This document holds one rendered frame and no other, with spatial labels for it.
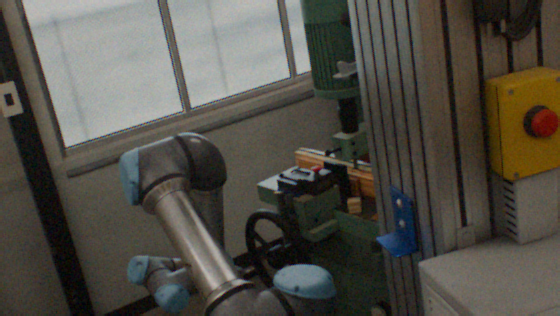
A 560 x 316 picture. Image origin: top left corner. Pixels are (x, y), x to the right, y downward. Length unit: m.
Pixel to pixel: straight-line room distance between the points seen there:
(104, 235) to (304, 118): 1.17
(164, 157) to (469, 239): 0.72
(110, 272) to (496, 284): 2.59
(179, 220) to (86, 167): 1.76
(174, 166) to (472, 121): 0.73
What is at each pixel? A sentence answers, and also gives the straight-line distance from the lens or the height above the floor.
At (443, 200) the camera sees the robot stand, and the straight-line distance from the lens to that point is 0.98.
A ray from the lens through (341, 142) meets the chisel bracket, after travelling 2.02.
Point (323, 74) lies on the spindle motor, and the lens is 1.94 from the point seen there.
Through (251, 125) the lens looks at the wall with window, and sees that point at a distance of 3.44.
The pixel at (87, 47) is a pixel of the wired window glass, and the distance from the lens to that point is 3.17.
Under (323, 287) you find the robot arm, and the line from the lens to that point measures 1.34.
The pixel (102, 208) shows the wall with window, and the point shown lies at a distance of 3.24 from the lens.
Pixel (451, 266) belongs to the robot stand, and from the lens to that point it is 0.98.
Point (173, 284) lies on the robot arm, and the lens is 1.77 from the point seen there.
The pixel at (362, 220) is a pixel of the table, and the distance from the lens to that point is 1.89.
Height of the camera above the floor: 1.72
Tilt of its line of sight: 19 degrees down
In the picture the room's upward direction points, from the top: 10 degrees counter-clockwise
